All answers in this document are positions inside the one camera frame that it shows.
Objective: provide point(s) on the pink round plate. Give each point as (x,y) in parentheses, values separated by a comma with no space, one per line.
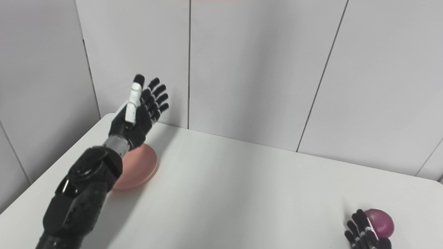
(136,169)

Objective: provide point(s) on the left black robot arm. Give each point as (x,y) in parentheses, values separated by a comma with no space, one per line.
(79,197)

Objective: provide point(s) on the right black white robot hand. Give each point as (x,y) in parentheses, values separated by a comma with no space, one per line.
(365,233)

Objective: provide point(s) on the purple red onion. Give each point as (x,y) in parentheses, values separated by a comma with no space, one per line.
(382,221)

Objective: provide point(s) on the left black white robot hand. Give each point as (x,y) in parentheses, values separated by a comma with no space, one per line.
(138,114)

